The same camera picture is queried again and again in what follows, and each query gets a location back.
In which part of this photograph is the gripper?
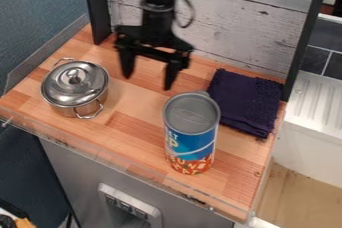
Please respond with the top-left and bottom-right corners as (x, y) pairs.
(113, 11), (196, 92)

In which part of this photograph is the silver lid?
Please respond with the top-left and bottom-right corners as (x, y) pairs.
(40, 60), (111, 108)

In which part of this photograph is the silver pot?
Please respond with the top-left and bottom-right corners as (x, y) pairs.
(40, 57), (113, 120)

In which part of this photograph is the violet cloth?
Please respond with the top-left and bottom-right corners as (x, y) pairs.
(205, 68), (286, 140)

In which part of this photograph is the blue and orange can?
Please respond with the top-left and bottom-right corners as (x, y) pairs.
(161, 91), (222, 176)

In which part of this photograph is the white toy sink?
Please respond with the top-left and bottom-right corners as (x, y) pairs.
(271, 70), (342, 190)

